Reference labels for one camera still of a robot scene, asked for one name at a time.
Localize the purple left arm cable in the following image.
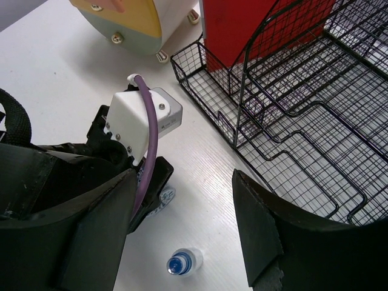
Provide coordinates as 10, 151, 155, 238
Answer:
127, 74, 160, 219

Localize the round white drawer cabinet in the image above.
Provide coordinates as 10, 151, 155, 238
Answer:
70, 0, 200, 64

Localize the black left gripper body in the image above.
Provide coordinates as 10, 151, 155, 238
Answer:
36, 104, 175, 234

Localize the black wire mesh organizer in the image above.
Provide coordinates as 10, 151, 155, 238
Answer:
171, 1, 387, 226

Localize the red folder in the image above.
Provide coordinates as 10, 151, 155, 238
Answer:
199, 0, 335, 72

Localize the blue labelled clear jar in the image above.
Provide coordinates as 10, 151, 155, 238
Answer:
132, 169, 176, 219

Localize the small blue cap bottle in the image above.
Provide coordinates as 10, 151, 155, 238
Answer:
166, 247, 203, 277

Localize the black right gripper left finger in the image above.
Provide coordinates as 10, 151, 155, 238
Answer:
1, 144, 137, 290

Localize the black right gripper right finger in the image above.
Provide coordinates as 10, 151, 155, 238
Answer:
232, 170, 387, 290

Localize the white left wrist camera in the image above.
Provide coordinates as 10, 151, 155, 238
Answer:
104, 88, 183, 166

